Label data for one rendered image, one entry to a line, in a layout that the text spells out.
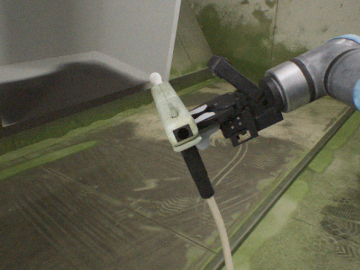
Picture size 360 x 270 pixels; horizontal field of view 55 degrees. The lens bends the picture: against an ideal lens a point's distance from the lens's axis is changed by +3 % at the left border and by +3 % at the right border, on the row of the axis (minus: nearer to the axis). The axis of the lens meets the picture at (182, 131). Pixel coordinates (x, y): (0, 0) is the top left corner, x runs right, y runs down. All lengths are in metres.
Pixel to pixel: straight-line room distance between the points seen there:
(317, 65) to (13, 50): 0.87
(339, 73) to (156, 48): 0.70
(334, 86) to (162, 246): 0.68
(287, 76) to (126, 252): 0.68
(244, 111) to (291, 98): 0.08
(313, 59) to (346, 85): 0.09
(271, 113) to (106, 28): 0.82
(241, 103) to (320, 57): 0.16
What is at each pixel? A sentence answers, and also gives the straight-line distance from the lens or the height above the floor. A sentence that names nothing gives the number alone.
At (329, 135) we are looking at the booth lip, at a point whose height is 0.04.
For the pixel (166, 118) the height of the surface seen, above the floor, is 0.56.
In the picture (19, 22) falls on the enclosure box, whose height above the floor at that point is 0.65.
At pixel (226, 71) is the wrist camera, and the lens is 0.60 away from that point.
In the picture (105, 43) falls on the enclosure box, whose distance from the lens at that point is 1.33.
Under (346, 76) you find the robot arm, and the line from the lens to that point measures 0.60.
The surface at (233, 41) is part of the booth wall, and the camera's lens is 2.84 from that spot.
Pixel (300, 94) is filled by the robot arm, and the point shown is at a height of 0.58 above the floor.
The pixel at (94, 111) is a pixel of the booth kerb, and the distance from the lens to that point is 1.95.
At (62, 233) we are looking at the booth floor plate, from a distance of 1.17.
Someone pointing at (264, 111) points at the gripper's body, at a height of 0.54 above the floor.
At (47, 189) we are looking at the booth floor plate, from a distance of 1.41.
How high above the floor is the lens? 0.75
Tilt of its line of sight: 23 degrees down
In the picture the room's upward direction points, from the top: straight up
